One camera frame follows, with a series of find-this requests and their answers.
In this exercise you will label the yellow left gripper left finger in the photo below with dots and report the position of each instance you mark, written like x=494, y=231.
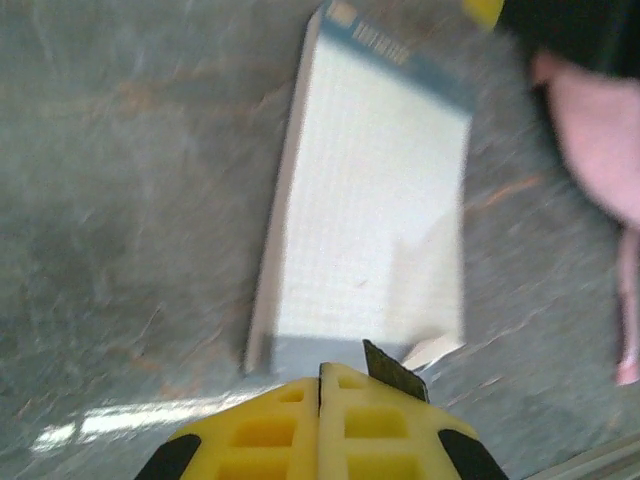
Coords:
x=260, y=440

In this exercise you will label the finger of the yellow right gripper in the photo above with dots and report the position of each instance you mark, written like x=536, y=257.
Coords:
x=484, y=11

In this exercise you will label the thick dark blue book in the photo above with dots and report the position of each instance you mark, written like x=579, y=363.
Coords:
x=370, y=200

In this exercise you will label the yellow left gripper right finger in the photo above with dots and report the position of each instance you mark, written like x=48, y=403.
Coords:
x=380, y=440

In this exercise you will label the pink backpack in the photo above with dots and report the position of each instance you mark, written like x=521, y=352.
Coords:
x=600, y=140

